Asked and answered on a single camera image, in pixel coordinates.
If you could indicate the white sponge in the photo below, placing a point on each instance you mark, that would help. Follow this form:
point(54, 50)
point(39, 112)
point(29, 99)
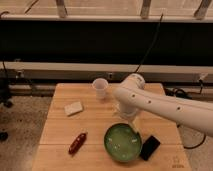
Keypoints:
point(73, 108)

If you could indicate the black smartphone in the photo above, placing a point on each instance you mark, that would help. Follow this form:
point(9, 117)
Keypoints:
point(148, 148)

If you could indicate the red chili pepper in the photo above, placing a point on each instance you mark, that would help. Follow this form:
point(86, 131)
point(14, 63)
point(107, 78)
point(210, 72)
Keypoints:
point(77, 143)

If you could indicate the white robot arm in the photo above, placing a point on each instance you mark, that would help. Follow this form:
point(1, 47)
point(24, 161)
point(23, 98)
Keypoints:
point(131, 96)

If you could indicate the green bowl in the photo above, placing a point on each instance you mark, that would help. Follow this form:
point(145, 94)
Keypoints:
point(122, 143)

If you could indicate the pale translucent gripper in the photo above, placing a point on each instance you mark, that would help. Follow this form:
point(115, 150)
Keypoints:
point(131, 123)

